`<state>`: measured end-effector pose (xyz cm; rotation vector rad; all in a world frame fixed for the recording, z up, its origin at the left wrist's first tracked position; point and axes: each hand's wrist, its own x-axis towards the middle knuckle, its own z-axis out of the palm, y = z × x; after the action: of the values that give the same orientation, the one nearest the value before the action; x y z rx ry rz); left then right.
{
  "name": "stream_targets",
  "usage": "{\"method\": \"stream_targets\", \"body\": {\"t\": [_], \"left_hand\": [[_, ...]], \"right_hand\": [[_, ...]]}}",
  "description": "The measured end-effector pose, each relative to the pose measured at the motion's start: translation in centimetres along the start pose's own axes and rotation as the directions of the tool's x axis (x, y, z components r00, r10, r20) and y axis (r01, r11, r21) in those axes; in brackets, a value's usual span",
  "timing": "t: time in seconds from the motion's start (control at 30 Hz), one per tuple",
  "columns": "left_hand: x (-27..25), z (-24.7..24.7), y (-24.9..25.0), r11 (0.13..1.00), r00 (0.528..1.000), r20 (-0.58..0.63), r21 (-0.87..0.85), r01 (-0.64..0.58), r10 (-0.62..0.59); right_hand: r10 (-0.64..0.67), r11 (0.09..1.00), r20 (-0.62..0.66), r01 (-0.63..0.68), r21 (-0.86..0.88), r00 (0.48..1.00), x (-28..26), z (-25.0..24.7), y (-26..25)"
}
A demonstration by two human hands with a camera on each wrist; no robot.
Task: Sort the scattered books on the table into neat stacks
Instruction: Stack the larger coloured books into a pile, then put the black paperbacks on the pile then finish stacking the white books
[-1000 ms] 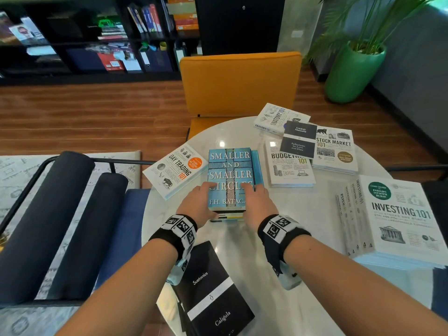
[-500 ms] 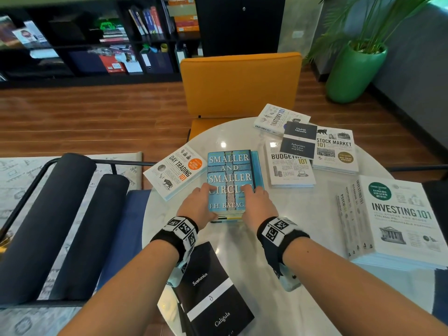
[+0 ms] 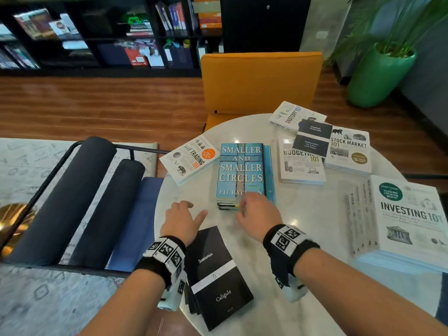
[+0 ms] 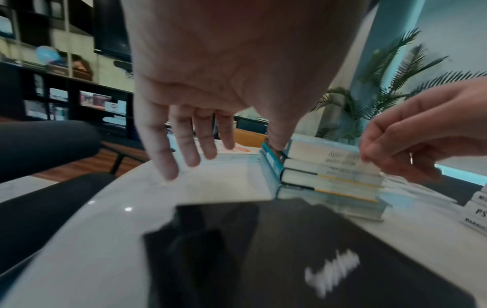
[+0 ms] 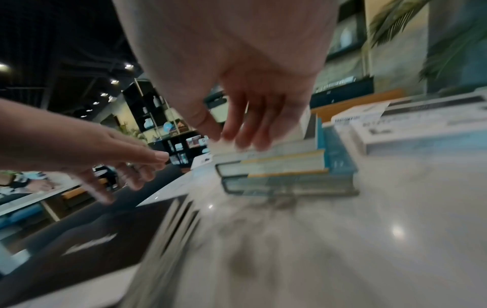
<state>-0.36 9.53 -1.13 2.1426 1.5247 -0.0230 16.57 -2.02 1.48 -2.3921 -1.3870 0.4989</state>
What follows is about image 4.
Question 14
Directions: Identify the person's left hand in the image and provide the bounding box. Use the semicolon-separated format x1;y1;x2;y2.
121;0;368;181

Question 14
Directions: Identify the person's right hand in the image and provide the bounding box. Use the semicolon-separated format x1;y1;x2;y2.
359;79;487;184

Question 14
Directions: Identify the light blue paperback book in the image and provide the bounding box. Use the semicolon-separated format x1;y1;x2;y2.
283;133;381;176

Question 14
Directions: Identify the blue book with yellow dot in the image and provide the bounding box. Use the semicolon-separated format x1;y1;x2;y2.
260;142;382;203

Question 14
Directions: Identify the group of small black books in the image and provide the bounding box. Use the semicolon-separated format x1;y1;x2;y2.
142;198;479;308

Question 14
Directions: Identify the bright window strip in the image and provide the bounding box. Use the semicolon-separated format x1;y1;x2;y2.
435;163;476;183

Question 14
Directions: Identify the green palm plant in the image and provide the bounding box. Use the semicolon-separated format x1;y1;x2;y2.
309;28;487;145

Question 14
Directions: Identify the black cabinet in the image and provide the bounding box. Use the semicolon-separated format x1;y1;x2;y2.
235;115;268;134

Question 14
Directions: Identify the black bookshelf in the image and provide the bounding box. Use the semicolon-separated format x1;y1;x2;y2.
0;61;145;142

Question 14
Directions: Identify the black roll-cushion lounge chair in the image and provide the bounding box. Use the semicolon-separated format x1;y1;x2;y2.
0;119;119;276

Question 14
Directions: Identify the white marble table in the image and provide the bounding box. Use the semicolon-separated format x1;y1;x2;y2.
0;150;487;308

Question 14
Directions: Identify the grey patterned rug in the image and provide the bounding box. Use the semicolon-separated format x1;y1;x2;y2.
0;176;58;203

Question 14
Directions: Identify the black wall television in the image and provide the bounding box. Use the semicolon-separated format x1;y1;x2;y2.
93;0;132;63

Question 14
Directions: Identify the pale-framed wall shelf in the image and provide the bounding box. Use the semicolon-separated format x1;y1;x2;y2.
0;0;96;83

